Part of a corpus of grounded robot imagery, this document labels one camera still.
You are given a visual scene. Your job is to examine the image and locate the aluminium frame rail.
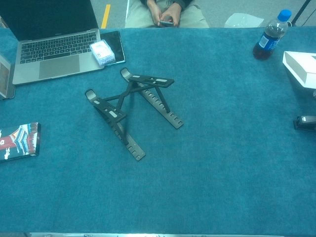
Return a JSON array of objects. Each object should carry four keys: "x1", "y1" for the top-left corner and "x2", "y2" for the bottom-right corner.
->
[{"x1": 24, "y1": 232, "x2": 284, "y2": 237}]

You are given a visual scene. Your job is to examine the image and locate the seated person in khaki trousers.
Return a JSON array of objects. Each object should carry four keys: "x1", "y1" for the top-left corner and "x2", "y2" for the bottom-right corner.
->
[{"x1": 124, "y1": 0, "x2": 210, "y2": 29}]

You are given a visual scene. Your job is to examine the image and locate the grey open laptop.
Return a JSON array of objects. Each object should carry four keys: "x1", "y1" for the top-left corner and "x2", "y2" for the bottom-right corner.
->
[{"x1": 0, "y1": 0, "x2": 106, "y2": 86}]

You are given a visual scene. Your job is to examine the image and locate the black stapler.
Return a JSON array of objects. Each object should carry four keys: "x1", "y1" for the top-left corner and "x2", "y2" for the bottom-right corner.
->
[{"x1": 293, "y1": 115, "x2": 316, "y2": 131}]

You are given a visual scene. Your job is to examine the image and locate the black folding laptop stand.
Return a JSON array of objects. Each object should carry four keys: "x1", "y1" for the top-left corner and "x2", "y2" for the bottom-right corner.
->
[{"x1": 84, "y1": 68, "x2": 184, "y2": 162}]

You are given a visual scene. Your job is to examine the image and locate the small white card box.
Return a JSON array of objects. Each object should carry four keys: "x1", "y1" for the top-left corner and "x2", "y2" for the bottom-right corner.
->
[{"x1": 89, "y1": 40, "x2": 116, "y2": 67}]

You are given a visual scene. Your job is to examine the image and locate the black tablet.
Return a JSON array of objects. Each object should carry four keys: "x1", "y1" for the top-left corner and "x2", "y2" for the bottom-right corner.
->
[{"x1": 100, "y1": 30, "x2": 126, "y2": 66}]

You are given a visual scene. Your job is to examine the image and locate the teal table cloth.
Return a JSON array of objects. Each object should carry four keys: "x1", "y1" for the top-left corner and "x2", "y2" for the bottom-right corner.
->
[{"x1": 0, "y1": 27, "x2": 316, "y2": 234}]

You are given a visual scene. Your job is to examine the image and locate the black tripod leg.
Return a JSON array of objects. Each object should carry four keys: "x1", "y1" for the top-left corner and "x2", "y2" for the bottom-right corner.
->
[{"x1": 291, "y1": 0, "x2": 312, "y2": 25}]

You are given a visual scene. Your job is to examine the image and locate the cola bottle with blue cap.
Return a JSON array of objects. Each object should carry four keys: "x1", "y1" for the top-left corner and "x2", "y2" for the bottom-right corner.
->
[{"x1": 252, "y1": 9, "x2": 292, "y2": 61}]

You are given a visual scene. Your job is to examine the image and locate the white cardboard box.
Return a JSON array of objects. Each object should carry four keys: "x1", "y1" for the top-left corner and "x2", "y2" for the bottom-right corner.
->
[{"x1": 282, "y1": 51, "x2": 316, "y2": 88}]

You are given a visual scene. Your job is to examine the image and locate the wooden block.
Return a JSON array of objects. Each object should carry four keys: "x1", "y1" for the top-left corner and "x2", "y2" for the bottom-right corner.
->
[{"x1": 0, "y1": 54, "x2": 16, "y2": 101}]

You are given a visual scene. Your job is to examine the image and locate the red and blue printed book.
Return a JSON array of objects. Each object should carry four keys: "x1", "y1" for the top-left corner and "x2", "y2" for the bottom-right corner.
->
[{"x1": 0, "y1": 122, "x2": 42, "y2": 162}]

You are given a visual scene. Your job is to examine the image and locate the white plastic bag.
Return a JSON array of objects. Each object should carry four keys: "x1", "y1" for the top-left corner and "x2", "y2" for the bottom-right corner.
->
[{"x1": 224, "y1": 13, "x2": 264, "y2": 29}]

